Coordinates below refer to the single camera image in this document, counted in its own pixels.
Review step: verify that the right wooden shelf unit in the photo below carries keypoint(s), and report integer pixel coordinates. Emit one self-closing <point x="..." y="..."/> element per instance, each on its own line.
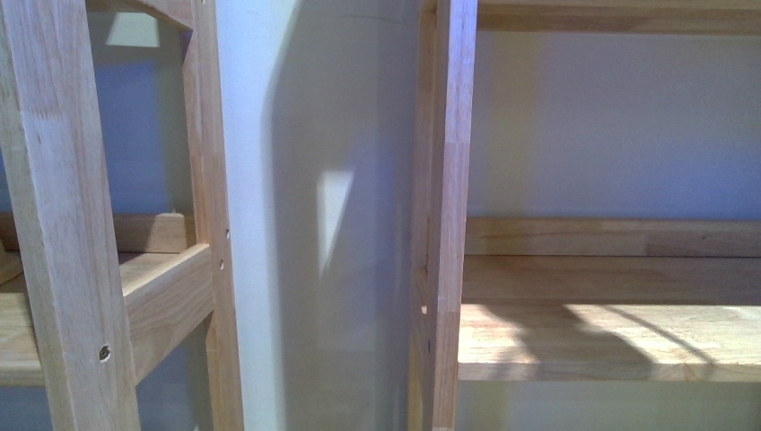
<point x="505" y="299"/>

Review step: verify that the left wooden shelf unit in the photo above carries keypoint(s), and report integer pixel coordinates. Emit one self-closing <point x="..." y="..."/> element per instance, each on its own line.
<point x="107" y="298"/>

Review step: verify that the wooden shelf unit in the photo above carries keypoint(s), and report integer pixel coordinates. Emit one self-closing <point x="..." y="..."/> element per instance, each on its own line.
<point x="505" y="299"/>
<point x="107" y="298"/>

